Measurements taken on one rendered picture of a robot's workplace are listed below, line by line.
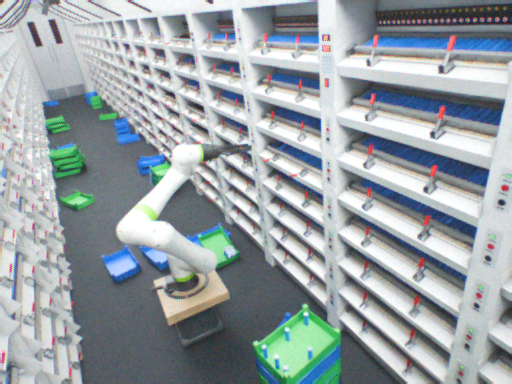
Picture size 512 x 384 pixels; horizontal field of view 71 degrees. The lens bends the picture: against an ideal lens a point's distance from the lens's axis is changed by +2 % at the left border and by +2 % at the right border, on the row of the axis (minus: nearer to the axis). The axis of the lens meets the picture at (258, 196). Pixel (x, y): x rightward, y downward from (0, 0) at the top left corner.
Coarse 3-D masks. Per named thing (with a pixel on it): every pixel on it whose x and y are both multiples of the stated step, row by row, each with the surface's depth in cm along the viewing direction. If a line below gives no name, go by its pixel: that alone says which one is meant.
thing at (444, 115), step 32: (352, 96) 141; (384, 96) 133; (416, 96) 125; (448, 96) 116; (480, 96) 108; (384, 128) 122; (416, 128) 115; (448, 128) 109; (480, 128) 101; (480, 160) 98
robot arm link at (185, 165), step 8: (184, 144) 177; (176, 152) 174; (184, 152) 173; (192, 152) 175; (200, 152) 178; (176, 160) 175; (184, 160) 174; (192, 160) 177; (200, 160) 180; (176, 168) 180; (184, 168) 179
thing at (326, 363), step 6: (330, 354) 153; (336, 354) 149; (258, 360) 147; (324, 360) 151; (330, 360) 147; (336, 360) 151; (258, 366) 149; (318, 366) 143; (324, 366) 146; (264, 372) 146; (312, 372) 141; (318, 372) 144; (270, 378) 143; (306, 378) 139; (312, 378) 142
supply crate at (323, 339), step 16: (304, 304) 158; (288, 320) 155; (320, 320) 154; (272, 336) 150; (304, 336) 153; (320, 336) 152; (336, 336) 145; (256, 352) 144; (272, 352) 148; (288, 352) 147; (304, 352) 146; (320, 352) 140; (272, 368) 137; (304, 368) 136
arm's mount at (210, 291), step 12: (204, 276) 206; (216, 276) 205; (204, 288) 197; (216, 288) 196; (168, 300) 192; (180, 300) 191; (192, 300) 189; (204, 300) 188; (216, 300) 191; (168, 312) 184; (180, 312) 183; (192, 312) 187
